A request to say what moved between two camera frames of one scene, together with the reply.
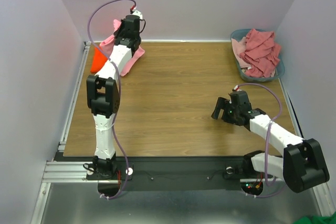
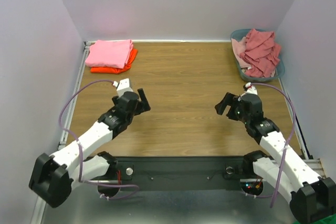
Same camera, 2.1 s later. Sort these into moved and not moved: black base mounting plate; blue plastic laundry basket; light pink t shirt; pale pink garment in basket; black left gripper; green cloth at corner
Moved: light pink t shirt; black left gripper
Not moved: pale pink garment in basket; black base mounting plate; green cloth at corner; blue plastic laundry basket
